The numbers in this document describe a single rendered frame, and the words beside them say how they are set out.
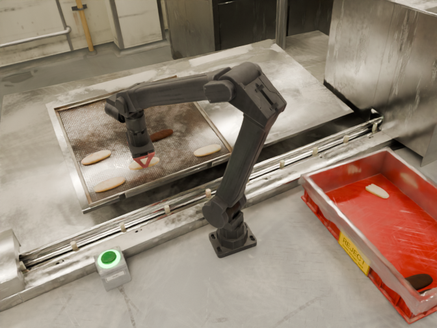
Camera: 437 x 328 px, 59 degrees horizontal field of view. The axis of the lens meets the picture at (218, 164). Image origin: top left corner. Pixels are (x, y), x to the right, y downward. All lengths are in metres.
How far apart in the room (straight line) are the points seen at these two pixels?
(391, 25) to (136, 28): 3.52
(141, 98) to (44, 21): 3.75
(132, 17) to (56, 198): 3.36
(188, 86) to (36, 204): 0.75
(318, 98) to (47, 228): 1.09
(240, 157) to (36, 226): 0.73
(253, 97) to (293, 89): 0.90
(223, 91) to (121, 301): 0.60
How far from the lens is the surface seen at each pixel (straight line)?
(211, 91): 0.77
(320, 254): 1.12
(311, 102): 1.59
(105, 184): 1.25
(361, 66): 1.54
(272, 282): 1.05
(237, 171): 0.89
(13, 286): 1.11
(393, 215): 1.27
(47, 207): 1.39
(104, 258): 1.05
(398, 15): 1.40
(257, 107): 0.74
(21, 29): 4.71
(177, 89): 0.89
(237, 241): 1.07
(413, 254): 1.18
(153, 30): 4.67
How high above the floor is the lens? 1.69
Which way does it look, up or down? 39 degrees down
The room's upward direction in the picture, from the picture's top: 4 degrees counter-clockwise
